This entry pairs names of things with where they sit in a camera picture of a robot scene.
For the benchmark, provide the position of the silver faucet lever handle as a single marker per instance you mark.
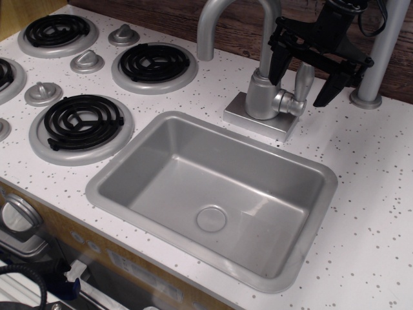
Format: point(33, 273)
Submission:
point(303, 81)

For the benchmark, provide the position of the silver knob middle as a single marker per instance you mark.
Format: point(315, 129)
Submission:
point(87, 63)

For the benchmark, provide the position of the front right stove burner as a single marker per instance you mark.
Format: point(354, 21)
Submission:
point(81, 130)

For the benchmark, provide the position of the grey vertical support pole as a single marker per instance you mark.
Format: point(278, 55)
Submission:
point(367, 96)

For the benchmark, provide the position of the silver knob left edge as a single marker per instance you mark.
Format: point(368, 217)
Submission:
point(5, 129)

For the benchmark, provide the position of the grey plastic sink basin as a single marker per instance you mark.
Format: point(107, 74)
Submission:
point(243, 207)

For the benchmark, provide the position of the left edge stove burner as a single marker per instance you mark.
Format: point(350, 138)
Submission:
point(13, 79)

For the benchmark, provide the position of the silver toy faucet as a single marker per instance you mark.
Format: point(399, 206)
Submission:
point(266, 109)

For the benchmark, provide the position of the silver round oven dial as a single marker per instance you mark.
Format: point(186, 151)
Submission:
point(19, 219)

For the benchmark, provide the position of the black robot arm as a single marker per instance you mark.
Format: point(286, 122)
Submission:
point(324, 45)

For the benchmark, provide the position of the back left stove burner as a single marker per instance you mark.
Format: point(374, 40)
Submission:
point(56, 36)

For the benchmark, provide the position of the silver knob back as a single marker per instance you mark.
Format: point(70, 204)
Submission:
point(123, 36)

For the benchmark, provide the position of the back right stove burner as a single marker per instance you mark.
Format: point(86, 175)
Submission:
point(154, 68)

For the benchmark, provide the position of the silver knob front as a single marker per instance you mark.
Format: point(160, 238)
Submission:
point(43, 94)

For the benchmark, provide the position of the silver knob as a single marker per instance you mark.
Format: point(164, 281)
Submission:
point(43, 94)
point(123, 36)
point(87, 63)

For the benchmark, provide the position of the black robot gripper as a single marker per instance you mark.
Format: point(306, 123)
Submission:
point(323, 44)

